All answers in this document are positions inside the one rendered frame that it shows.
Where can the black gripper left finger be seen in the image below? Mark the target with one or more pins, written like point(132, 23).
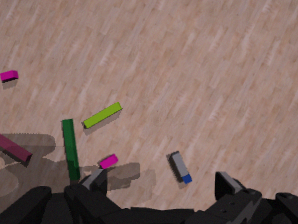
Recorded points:
point(40, 206)

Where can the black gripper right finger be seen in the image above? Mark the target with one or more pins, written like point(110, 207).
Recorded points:
point(235, 209)

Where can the small dark blue block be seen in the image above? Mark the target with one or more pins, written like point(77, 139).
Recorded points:
point(187, 178)

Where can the small magenta block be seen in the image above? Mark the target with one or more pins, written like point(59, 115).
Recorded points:
point(108, 161)
point(9, 75)

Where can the lime green rod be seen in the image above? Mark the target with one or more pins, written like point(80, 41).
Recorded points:
point(103, 115)

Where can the grey rod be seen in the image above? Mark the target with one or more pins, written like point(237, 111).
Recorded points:
point(180, 164)

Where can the pink rod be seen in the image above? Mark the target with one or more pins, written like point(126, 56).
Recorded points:
point(14, 149)

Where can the dark green rod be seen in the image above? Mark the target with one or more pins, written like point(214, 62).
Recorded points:
point(71, 149)

